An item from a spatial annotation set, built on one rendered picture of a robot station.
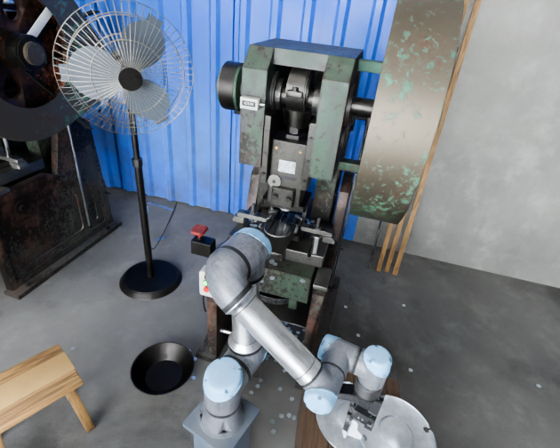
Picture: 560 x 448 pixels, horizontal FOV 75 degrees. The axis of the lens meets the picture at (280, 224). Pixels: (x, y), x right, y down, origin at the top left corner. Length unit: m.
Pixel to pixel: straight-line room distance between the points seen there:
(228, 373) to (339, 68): 1.07
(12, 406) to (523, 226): 3.05
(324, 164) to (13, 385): 1.44
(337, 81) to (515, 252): 2.23
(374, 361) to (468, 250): 2.21
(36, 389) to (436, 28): 1.79
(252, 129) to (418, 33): 0.67
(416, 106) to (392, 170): 0.19
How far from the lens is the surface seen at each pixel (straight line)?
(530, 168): 2.93
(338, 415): 1.56
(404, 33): 1.16
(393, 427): 1.58
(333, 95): 1.37
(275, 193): 1.56
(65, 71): 1.90
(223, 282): 0.91
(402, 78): 1.10
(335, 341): 1.08
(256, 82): 1.43
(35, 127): 2.25
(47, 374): 1.78
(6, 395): 1.78
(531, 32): 2.72
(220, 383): 1.19
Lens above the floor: 1.66
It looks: 32 degrees down
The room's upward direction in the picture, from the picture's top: 6 degrees clockwise
